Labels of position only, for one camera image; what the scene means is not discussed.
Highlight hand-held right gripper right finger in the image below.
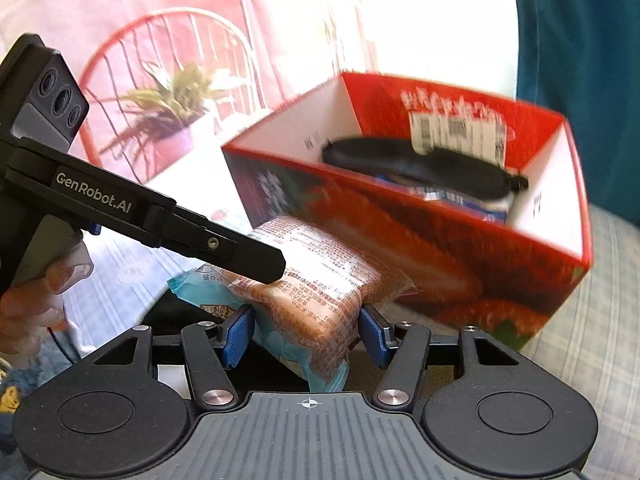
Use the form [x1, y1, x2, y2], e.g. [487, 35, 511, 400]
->
[357, 304, 538, 411]

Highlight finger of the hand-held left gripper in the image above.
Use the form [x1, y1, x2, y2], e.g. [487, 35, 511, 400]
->
[145, 205, 287, 285]

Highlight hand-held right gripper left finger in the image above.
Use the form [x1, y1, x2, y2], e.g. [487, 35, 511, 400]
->
[75, 305, 256, 410]

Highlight brown snack packet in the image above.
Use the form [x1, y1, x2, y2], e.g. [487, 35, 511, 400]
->
[166, 215, 418, 393]

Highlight red cardboard box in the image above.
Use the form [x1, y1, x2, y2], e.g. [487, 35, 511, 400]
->
[221, 71, 593, 356]

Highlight person's left hand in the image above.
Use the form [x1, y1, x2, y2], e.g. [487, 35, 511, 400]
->
[0, 250, 96, 356]

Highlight blue white packet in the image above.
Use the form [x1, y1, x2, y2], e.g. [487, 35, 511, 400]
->
[375, 172, 511, 223]

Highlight black cloth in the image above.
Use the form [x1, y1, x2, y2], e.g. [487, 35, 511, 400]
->
[320, 136, 530, 211]

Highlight blue patterned cloth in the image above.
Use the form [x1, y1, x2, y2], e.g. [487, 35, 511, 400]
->
[0, 352, 51, 416]

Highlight checked bed sheet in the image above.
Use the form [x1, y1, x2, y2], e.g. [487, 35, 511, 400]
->
[45, 150, 640, 480]

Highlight teal curtain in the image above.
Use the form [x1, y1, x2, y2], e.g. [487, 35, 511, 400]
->
[510, 0, 640, 221]

